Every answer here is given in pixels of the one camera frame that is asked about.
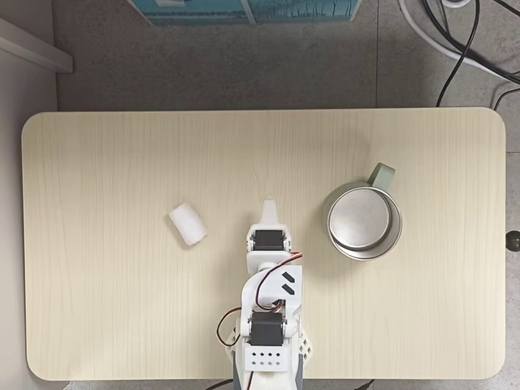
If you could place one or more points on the white gauze dressing roll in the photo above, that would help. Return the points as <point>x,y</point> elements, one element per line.
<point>187,226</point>

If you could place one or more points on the black round knob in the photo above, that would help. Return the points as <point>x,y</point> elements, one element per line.
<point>514,241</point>

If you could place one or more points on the white round plug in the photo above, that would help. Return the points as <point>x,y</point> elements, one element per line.
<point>455,3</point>

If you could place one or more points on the blue printed box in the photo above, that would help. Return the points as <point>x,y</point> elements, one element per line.
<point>300,10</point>
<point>195,12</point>

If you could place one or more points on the white ledge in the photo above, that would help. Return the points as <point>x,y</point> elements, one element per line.
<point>36,48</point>

